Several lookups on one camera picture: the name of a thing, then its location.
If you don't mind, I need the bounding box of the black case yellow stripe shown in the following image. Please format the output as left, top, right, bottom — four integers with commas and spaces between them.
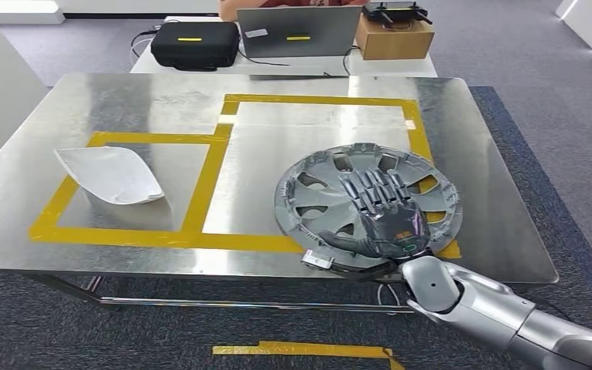
150, 21, 241, 72

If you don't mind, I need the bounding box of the white curved plastic part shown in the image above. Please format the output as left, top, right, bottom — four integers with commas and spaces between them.
53, 146, 166, 207

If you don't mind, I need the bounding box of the steel workbench table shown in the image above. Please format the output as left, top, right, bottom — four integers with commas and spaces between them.
0, 72, 560, 315

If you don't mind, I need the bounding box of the black device with antennas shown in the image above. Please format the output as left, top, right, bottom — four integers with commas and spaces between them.
361, 1, 434, 26

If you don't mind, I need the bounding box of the black cable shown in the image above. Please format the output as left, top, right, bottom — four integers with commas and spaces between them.
341, 45, 361, 78
238, 48, 291, 67
129, 20, 162, 59

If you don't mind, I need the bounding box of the grey plastic wheel hubcap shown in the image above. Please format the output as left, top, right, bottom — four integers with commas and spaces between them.
274, 143, 464, 271

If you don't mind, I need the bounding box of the white desk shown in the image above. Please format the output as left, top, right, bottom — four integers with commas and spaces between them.
129, 16, 439, 79

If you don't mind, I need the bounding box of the yellow table tape outline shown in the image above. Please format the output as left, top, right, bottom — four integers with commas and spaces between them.
28, 93, 463, 260

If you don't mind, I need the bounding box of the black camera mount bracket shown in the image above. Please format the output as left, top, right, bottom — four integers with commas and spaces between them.
332, 259, 405, 283

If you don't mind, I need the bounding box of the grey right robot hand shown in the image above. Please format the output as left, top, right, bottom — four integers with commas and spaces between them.
318, 167, 433, 261

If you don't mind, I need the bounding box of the white floor cable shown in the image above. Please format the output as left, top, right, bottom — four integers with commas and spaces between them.
376, 282, 410, 316

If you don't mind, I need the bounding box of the person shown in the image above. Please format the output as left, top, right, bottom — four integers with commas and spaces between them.
218, 0, 371, 22

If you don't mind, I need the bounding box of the grey laptop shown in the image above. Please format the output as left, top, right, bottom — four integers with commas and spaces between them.
236, 5, 363, 59

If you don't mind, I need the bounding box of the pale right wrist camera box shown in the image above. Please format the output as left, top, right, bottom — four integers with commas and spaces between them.
301, 249, 336, 273

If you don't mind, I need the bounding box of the brown cardboard box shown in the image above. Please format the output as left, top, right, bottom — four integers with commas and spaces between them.
355, 14, 436, 61

